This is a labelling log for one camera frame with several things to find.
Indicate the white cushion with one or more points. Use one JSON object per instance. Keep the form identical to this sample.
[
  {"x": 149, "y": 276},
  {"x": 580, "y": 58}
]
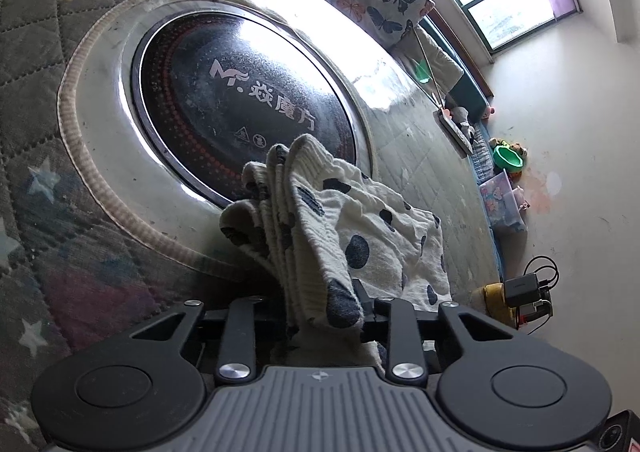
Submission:
[{"x": 447, "y": 71}]

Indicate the grey quilted star table cover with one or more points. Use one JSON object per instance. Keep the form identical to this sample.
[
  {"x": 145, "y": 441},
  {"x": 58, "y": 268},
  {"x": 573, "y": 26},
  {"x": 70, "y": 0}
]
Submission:
[{"x": 97, "y": 234}]

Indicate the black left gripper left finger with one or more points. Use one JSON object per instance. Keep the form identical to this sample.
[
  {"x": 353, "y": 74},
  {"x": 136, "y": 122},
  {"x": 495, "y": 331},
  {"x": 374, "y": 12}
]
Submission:
[{"x": 143, "y": 386}]

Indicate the teal sofa bench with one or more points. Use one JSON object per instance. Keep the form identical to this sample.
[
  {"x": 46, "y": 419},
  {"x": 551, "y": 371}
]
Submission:
[{"x": 466, "y": 92}]

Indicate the black power adapter with cables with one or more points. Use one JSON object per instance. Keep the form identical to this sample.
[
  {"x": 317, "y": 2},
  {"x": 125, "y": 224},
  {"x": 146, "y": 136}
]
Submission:
[{"x": 528, "y": 296}]

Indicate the clear plastic storage box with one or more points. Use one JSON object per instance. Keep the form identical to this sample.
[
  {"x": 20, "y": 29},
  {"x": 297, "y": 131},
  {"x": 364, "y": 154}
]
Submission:
[{"x": 503, "y": 204}]

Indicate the round black induction cooktop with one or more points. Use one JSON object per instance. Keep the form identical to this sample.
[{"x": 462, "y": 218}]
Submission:
[{"x": 215, "y": 90}]

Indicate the yellow toy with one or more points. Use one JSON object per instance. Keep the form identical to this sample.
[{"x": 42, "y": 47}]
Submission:
[{"x": 489, "y": 299}]

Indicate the white polka dot garment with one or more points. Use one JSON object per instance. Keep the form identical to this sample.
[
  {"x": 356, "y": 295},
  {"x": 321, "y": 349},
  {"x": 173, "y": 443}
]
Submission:
[{"x": 318, "y": 224}]

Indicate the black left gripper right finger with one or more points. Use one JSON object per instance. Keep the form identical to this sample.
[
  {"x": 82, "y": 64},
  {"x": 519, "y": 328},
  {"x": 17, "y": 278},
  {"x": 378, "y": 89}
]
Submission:
[{"x": 495, "y": 385}]

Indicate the green plastic bowl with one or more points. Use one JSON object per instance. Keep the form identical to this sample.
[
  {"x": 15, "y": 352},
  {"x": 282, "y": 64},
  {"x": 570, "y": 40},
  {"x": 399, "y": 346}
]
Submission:
[{"x": 507, "y": 159}]

